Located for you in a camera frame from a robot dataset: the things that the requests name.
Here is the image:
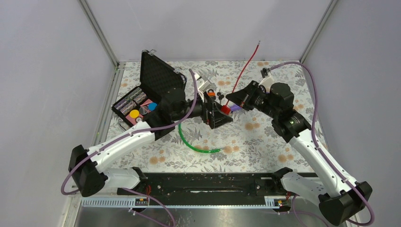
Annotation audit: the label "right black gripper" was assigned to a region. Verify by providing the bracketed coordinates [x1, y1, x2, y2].
[226, 80, 279, 119]

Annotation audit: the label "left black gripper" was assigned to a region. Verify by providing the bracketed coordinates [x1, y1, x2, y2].
[173, 91, 233, 129]

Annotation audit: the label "red cable with plug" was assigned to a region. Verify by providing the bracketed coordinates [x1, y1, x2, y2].
[220, 41, 261, 115]

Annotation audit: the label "black keys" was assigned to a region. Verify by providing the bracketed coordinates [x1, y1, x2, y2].
[216, 92, 225, 101]

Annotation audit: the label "orange black padlock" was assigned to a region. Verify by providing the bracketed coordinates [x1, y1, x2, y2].
[207, 89, 216, 99]

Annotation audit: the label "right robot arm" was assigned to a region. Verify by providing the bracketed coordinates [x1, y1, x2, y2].
[226, 81, 373, 226]

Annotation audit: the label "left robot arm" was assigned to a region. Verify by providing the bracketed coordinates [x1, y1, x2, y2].
[66, 88, 233, 197]

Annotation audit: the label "blue round chip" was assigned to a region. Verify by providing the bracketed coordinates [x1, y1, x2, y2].
[148, 102, 157, 112]

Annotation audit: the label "black poker chip case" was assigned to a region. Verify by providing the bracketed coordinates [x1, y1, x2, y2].
[111, 50, 187, 127]

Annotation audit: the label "yellow round chip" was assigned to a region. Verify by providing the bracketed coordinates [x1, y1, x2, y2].
[129, 109, 140, 118]

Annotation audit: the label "purple cylindrical handle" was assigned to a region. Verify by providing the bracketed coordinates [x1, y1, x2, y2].
[230, 105, 242, 112]

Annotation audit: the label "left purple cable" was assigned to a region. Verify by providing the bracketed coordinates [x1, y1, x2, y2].
[61, 69, 200, 227]

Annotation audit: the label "purple cable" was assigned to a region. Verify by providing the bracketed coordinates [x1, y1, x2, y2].
[61, 69, 200, 227]
[268, 61, 376, 227]

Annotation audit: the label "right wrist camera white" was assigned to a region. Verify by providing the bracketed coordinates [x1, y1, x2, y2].
[259, 68, 275, 93]

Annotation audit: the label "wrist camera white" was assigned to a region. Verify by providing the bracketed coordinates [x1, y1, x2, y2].
[194, 72, 211, 101]
[259, 68, 275, 93]

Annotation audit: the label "green cable lock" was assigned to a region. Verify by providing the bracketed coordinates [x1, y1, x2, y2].
[178, 122, 226, 155]

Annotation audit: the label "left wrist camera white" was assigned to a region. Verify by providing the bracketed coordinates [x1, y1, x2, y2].
[194, 72, 211, 101]

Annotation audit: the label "black mounting base plate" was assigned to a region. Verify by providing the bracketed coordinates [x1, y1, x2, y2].
[133, 172, 288, 206]

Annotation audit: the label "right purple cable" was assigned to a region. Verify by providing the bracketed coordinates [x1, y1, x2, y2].
[268, 61, 376, 227]

